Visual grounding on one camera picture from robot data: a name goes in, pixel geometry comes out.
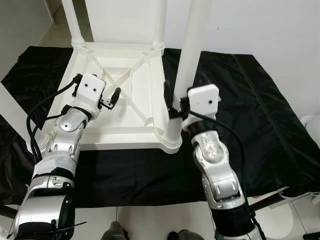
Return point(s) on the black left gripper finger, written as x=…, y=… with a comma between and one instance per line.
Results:
x=116, y=95

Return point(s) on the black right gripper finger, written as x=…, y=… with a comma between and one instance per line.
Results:
x=167, y=92
x=203, y=80

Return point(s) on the white plastic children table top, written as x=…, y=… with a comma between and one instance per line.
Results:
x=135, y=120

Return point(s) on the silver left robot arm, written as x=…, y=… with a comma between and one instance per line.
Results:
x=55, y=150

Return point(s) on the black cloth table cover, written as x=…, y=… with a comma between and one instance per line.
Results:
x=275, y=125

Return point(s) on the grey robot right leg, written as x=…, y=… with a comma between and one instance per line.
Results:
x=185, y=235

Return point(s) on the grey robot leg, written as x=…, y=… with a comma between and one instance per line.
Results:
x=114, y=232
x=185, y=235

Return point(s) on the grey robot left leg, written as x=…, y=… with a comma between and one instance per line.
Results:
x=114, y=232

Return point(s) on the black metal table leg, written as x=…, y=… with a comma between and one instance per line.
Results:
x=7, y=212
x=270, y=200

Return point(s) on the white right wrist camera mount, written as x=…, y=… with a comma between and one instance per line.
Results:
x=202, y=100

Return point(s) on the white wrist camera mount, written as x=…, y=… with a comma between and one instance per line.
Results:
x=90, y=90
x=202, y=100

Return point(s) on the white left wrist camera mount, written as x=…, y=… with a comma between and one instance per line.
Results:
x=90, y=90

